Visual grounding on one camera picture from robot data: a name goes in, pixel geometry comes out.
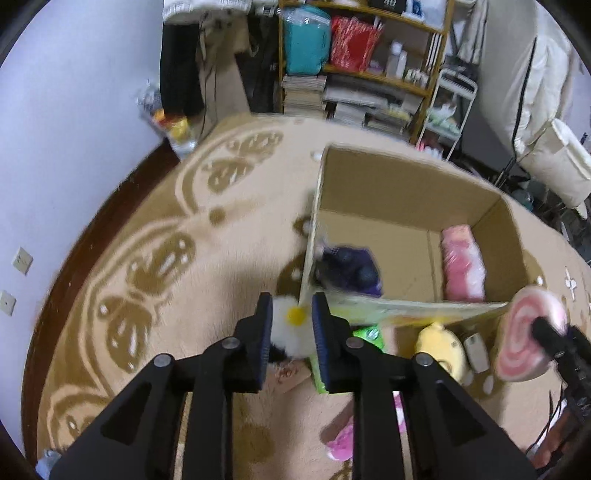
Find red patterned bag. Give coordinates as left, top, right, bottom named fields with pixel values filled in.
left=329, top=16, right=385, bottom=73

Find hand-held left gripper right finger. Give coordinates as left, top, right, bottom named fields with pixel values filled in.
left=310, top=292, right=539, bottom=480

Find stack of books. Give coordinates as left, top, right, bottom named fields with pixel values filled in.
left=281, top=74, right=328, bottom=116

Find black hanging pants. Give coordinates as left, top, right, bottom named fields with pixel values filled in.
left=159, top=21, right=206, bottom=119

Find teal bag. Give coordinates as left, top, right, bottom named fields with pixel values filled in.
left=281, top=6, right=332, bottom=76

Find white bottles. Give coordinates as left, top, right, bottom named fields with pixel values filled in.
left=385, top=41, right=408, bottom=80

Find pile of magazines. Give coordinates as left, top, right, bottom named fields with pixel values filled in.
left=322, top=76, right=431, bottom=137

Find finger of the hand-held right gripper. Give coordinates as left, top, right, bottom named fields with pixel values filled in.
left=531, top=316, right=572, bottom=360

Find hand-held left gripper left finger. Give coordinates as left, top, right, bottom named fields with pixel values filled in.
left=48, top=292, right=274, bottom=480

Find pink swirl roll plush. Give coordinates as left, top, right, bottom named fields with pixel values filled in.
left=493, top=285, right=570, bottom=383

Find cardboard box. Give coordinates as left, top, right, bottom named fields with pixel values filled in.
left=298, top=145, right=532, bottom=330

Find yellow round plush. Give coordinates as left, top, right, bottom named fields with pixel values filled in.
left=413, top=322, right=467, bottom=385

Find white fluffy plush yellow centre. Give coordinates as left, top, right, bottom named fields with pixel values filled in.
left=269, top=295, right=320, bottom=361

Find person's right forearm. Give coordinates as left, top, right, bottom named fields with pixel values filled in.
left=536, top=408, right=578, bottom=469

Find wooden shelf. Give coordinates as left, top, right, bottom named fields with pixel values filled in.
left=276, top=0, right=455, bottom=145

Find clear plastic bag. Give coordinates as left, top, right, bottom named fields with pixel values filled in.
left=135, top=80, right=198, bottom=157

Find white bedding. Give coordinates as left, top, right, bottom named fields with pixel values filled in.
left=480, top=0, right=591, bottom=209

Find pink fluffy plush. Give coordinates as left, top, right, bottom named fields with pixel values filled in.
left=324, top=392, right=408, bottom=462

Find beige patterned rug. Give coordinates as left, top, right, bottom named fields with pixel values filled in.
left=34, top=113, right=591, bottom=480

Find dark purple plush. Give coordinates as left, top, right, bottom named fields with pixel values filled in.
left=314, top=244, right=385, bottom=298

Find pink block plush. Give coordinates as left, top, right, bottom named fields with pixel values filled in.
left=440, top=224, right=487, bottom=303

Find white metal cart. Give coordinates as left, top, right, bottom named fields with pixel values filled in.
left=414, top=67, right=479, bottom=162

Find small grey white box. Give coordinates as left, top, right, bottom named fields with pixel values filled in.
left=463, top=333, right=491, bottom=374

